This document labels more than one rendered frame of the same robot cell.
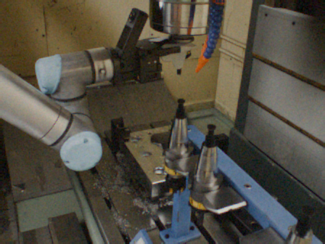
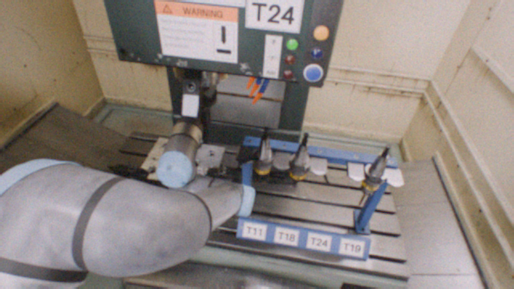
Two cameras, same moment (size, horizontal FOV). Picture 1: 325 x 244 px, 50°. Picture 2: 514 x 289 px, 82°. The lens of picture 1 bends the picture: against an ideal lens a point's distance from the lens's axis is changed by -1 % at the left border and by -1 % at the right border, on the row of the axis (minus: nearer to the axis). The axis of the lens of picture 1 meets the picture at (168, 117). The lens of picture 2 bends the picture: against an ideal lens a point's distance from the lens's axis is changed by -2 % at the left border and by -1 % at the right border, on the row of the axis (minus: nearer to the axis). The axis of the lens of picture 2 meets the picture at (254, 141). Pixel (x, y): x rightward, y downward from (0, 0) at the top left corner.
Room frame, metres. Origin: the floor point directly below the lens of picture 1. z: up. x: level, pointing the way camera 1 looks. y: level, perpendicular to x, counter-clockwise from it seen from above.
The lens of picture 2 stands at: (0.28, 0.53, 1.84)
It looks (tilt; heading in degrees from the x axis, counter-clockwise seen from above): 41 degrees down; 304
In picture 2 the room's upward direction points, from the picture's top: 4 degrees clockwise
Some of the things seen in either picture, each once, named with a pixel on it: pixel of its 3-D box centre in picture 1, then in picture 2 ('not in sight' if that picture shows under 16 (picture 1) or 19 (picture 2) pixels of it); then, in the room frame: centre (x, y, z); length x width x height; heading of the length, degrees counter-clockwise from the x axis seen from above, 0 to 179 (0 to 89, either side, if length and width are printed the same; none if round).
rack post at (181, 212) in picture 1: (183, 192); (246, 178); (0.69, -0.05, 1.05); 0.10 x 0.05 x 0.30; 117
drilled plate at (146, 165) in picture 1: (166, 155); (183, 165); (0.98, 0.00, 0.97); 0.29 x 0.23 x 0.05; 27
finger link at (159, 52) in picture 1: (161, 50); (208, 99); (0.79, 0.02, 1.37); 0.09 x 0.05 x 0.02; 108
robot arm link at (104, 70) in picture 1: (100, 65); (187, 136); (0.74, 0.15, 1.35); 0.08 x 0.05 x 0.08; 31
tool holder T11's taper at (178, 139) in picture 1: (178, 131); (264, 146); (0.62, -0.02, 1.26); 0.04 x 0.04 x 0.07
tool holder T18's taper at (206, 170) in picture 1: (207, 160); (302, 152); (0.52, -0.07, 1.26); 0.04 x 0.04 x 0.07
